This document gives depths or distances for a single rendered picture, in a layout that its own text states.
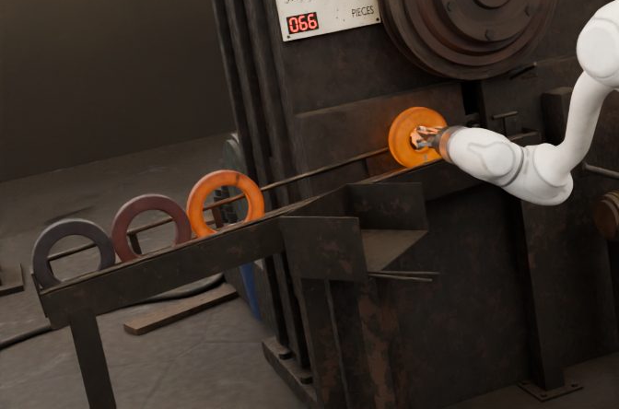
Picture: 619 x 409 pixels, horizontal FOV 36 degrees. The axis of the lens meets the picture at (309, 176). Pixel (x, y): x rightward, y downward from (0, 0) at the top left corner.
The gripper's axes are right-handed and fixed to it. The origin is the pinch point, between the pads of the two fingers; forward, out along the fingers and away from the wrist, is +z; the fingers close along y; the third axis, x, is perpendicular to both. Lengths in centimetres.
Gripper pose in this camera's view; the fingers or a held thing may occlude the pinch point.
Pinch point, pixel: (416, 131)
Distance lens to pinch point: 241.9
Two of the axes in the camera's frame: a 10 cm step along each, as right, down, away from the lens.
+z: -3.3, -1.9, 9.3
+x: -1.6, -9.5, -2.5
